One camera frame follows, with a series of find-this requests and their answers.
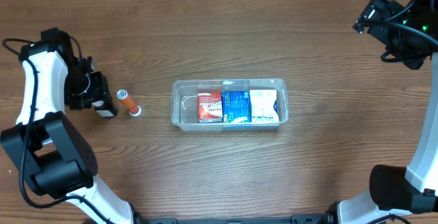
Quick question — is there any red medicine box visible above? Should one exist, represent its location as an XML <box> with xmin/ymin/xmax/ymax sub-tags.
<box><xmin>197</xmin><ymin>91</ymin><xmax>223</xmax><ymax>123</ymax></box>

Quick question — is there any clear plastic container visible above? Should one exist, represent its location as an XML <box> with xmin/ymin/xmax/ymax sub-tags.
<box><xmin>171</xmin><ymin>79</ymin><xmax>289</xmax><ymax>132</ymax></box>

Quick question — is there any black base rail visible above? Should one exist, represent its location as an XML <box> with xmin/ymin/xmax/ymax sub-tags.
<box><xmin>134</xmin><ymin>214</ymin><xmax>336</xmax><ymax>224</ymax></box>

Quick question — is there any orange pill vial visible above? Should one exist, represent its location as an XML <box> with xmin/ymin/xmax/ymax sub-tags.
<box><xmin>116</xmin><ymin>89</ymin><xmax>142</xmax><ymax>116</ymax></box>

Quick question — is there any white medicine box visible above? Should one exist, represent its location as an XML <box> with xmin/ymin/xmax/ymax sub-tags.
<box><xmin>250</xmin><ymin>90</ymin><xmax>279</xmax><ymax>123</ymax></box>

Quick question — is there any dark bottle white cap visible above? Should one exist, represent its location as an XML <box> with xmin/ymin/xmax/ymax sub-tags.
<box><xmin>92</xmin><ymin>101</ymin><xmax>118</xmax><ymax>118</ymax></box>

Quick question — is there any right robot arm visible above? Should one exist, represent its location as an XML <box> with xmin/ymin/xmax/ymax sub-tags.
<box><xmin>326</xmin><ymin>0</ymin><xmax>437</xmax><ymax>223</ymax></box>

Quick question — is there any blue medicine box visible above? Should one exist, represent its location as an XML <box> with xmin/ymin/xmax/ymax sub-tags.
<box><xmin>222</xmin><ymin>91</ymin><xmax>251</xmax><ymax>123</ymax></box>

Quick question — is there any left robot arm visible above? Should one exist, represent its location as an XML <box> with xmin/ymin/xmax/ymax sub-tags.
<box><xmin>1</xmin><ymin>27</ymin><xmax>144</xmax><ymax>223</ymax></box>

